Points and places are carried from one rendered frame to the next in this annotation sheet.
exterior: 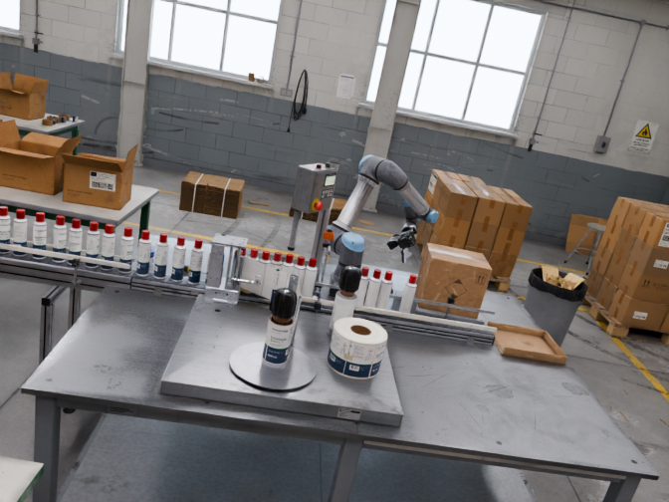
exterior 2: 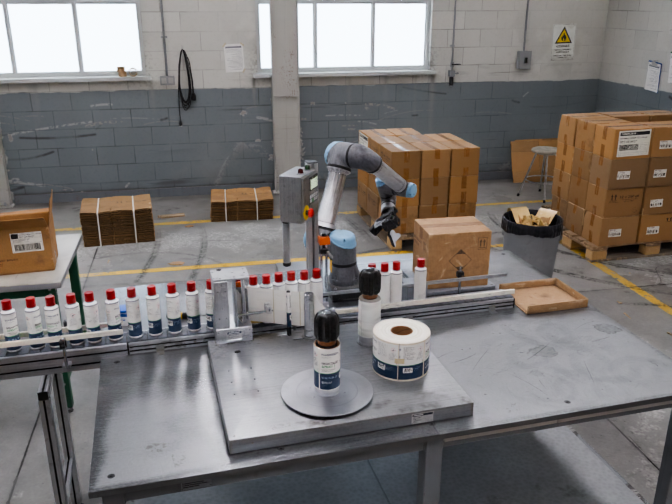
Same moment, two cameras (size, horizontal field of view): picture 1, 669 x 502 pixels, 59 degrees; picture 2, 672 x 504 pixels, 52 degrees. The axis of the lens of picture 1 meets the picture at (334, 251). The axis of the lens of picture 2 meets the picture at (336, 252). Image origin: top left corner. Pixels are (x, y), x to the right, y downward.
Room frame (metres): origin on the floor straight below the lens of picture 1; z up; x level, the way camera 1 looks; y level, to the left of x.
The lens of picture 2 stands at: (-0.17, 0.42, 2.11)
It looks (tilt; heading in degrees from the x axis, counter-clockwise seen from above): 20 degrees down; 351
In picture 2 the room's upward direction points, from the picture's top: straight up
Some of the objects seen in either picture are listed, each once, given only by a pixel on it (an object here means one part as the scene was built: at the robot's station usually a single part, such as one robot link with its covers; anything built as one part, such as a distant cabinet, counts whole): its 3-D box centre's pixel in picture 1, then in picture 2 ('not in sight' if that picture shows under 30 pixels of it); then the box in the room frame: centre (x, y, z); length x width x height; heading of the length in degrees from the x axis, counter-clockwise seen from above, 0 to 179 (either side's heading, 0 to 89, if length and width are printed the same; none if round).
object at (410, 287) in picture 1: (408, 296); (420, 281); (2.48, -0.37, 0.98); 0.05 x 0.05 x 0.20
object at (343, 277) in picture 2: (348, 270); (344, 270); (2.76, -0.09, 0.94); 0.15 x 0.15 x 0.10
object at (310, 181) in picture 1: (315, 188); (299, 194); (2.51, 0.14, 1.38); 0.17 x 0.10 x 0.19; 151
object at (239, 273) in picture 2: (230, 240); (229, 274); (2.29, 0.43, 1.14); 0.14 x 0.11 x 0.01; 96
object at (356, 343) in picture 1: (356, 347); (401, 348); (1.95, -0.15, 0.95); 0.20 x 0.20 x 0.14
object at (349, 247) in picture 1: (350, 248); (342, 246); (2.77, -0.08, 1.06); 0.13 x 0.12 x 0.14; 41
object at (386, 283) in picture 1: (384, 292); (395, 284); (2.46, -0.26, 0.98); 0.05 x 0.05 x 0.20
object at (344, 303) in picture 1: (344, 302); (369, 305); (2.16, -0.08, 1.03); 0.09 x 0.09 x 0.30
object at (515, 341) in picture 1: (525, 342); (542, 295); (2.54, -0.97, 0.85); 0.30 x 0.26 x 0.04; 96
